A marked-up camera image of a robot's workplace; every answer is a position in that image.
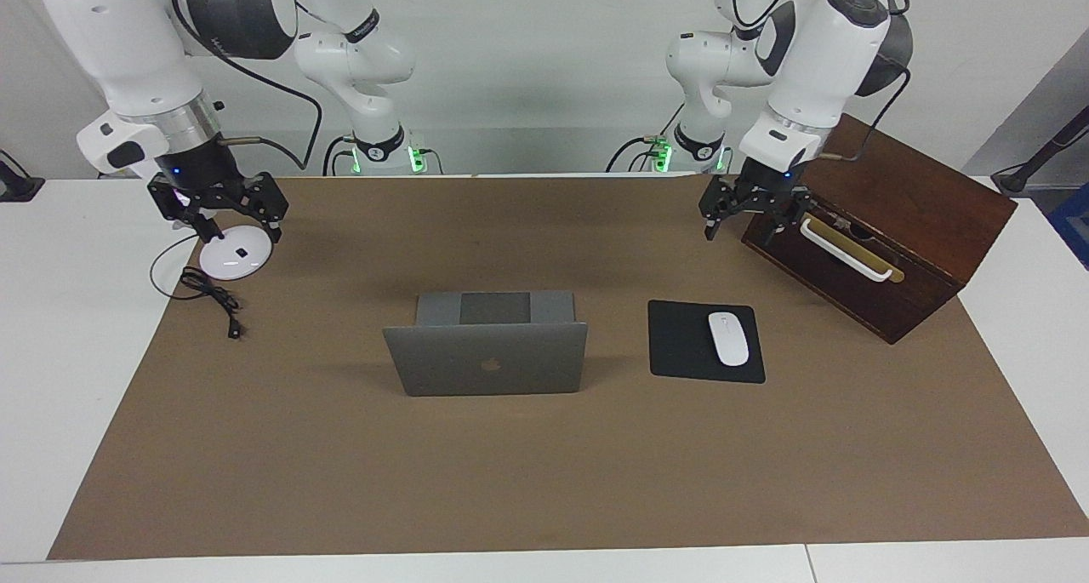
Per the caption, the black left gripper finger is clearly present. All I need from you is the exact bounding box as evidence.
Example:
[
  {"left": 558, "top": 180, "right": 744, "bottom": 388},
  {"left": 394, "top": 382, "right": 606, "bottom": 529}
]
[
  {"left": 761, "top": 188, "right": 815, "bottom": 249},
  {"left": 698, "top": 176, "right": 741, "bottom": 243}
]

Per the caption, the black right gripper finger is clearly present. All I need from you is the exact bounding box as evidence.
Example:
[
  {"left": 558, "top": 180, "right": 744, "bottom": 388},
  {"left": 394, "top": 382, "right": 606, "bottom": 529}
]
[
  {"left": 242, "top": 171, "right": 290, "bottom": 244},
  {"left": 147, "top": 174, "right": 224, "bottom": 242}
]

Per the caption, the silver Apple laptop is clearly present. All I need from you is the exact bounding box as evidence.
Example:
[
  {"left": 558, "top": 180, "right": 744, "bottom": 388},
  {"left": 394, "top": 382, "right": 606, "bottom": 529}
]
[{"left": 382, "top": 291, "right": 589, "bottom": 397}]

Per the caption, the white lamp base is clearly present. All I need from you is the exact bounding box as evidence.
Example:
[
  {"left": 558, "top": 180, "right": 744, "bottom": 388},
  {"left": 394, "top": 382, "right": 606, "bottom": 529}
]
[{"left": 170, "top": 193, "right": 274, "bottom": 281}]

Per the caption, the white computer mouse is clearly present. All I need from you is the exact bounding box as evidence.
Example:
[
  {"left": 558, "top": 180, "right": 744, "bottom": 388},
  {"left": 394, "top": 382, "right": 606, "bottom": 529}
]
[{"left": 708, "top": 312, "right": 750, "bottom": 368}]

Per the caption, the black mouse pad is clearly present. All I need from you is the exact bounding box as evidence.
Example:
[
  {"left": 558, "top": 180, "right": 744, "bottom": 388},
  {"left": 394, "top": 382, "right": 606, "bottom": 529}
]
[{"left": 647, "top": 300, "right": 767, "bottom": 385}]

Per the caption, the black clamp stand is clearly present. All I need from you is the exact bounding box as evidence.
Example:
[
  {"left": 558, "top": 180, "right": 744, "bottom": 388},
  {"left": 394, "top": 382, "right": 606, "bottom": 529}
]
[{"left": 0, "top": 149, "right": 45, "bottom": 203}]

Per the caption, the dark brown wooden box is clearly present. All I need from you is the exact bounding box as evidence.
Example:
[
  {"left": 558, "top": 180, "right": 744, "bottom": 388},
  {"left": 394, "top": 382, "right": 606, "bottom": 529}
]
[{"left": 741, "top": 112, "right": 1018, "bottom": 346}]

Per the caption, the black tripod leg stand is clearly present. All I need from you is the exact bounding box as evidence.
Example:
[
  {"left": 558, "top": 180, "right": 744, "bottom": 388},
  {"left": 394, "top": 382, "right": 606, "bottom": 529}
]
[{"left": 991, "top": 102, "right": 1089, "bottom": 197}]

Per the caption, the blue crate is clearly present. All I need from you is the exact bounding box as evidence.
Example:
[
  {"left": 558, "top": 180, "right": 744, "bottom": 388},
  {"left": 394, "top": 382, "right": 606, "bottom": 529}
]
[{"left": 1046, "top": 183, "right": 1089, "bottom": 271}]

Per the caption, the brown table mat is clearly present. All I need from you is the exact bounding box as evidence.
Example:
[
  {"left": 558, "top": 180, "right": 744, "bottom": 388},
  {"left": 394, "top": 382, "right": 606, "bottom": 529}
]
[{"left": 47, "top": 173, "right": 1089, "bottom": 561}]

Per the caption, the black base cable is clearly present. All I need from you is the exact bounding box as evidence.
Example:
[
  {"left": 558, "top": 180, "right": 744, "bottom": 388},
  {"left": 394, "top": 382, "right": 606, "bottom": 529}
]
[
  {"left": 606, "top": 132, "right": 654, "bottom": 174},
  {"left": 322, "top": 134, "right": 356, "bottom": 177}
]

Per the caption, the white box handle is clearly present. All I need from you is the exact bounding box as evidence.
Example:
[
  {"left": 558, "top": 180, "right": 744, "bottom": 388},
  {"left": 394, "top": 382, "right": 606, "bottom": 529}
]
[{"left": 800, "top": 219, "right": 894, "bottom": 283}]

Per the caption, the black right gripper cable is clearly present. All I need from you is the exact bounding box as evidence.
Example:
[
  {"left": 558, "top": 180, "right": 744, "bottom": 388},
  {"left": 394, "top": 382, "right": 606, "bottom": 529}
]
[{"left": 170, "top": 0, "right": 325, "bottom": 172}]

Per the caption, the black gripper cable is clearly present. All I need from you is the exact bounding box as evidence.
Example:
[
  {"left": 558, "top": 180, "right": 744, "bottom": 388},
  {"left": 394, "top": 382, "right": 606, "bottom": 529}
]
[
  {"left": 170, "top": 0, "right": 325, "bottom": 172},
  {"left": 723, "top": 0, "right": 913, "bottom": 163}
]

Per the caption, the gold box handle plate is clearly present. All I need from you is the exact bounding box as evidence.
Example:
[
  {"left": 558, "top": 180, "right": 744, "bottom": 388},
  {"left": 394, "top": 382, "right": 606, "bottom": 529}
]
[{"left": 795, "top": 210, "right": 905, "bottom": 283}]

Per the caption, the black lamp power cable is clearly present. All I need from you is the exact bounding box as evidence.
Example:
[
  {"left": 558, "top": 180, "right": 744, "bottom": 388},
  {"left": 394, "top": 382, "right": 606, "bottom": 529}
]
[{"left": 150, "top": 230, "right": 245, "bottom": 340}]

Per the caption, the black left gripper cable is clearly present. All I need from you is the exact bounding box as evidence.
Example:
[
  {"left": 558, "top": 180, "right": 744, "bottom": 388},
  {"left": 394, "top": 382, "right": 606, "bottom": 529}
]
[{"left": 723, "top": 0, "right": 913, "bottom": 163}]

